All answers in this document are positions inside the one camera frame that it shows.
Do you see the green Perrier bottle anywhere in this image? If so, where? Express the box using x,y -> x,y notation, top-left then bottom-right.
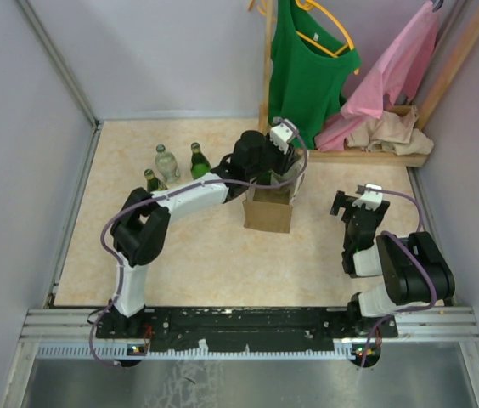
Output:
144,168 -> 167,193
256,171 -> 272,189
190,142 -> 211,180

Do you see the beige crumpled cloth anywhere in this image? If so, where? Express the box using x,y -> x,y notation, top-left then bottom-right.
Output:
346,105 -> 434,156

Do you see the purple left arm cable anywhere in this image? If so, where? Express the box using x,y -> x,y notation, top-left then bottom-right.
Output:
87,118 -> 309,369

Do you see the pink shirt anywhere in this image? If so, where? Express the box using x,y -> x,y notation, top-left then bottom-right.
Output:
315,1 -> 439,151

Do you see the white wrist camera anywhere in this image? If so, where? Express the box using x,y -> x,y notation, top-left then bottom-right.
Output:
352,184 -> 383,211
269,117 -> 299,154

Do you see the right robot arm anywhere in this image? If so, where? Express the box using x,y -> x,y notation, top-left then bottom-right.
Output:
330,184 -> 456,337

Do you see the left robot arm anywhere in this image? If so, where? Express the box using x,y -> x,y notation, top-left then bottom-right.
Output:
100,122 -> 308,337

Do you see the aluminium frame rail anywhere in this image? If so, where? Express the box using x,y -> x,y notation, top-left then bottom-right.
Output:
19,308 -> 479,360

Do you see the clear Chang soda bottle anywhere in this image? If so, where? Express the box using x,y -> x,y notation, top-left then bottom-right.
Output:
155,144 -> 180,184
270,162 -> 302,188

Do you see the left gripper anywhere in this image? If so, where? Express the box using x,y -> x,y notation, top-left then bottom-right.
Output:
246,129 -> 301,179

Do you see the yellow clothes hanger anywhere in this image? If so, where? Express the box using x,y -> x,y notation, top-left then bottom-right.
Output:
290,1 -> 360,75

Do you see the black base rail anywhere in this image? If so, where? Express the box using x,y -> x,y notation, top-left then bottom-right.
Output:
96,307 -> 377,353

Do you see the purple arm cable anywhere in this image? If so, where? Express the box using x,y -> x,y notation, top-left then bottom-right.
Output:
87,118 -> 309,369
358,189 -> 439,371

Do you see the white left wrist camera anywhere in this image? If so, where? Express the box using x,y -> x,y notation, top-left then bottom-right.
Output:
269,117 -> 299,154

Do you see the green tank top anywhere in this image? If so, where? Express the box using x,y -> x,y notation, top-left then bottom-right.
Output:
268,1 -> 354,150

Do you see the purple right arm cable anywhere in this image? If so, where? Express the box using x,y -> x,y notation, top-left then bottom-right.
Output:
358,189 -> 439,371

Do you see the brown canvas bag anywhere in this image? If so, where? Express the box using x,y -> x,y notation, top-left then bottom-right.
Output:
243,150 -> 306,234

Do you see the wooden clothes rack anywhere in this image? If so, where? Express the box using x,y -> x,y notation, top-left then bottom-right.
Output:
247,0 -> 479,169

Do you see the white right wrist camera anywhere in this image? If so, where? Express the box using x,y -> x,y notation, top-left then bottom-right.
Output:
352,184 -> 383,211

